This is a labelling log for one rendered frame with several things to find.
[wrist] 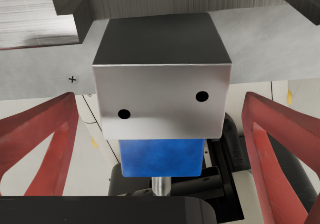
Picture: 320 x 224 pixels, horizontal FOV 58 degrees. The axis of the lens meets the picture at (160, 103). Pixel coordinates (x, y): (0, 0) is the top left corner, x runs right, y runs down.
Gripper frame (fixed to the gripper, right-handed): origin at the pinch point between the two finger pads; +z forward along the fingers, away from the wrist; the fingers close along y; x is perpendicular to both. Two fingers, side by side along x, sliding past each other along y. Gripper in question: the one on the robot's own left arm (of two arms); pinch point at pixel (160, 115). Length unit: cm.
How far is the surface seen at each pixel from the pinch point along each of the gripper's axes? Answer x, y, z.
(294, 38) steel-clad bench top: -1.5, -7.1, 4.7
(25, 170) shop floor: 99, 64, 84
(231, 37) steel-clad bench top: -1.6, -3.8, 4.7
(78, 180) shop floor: 106, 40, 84
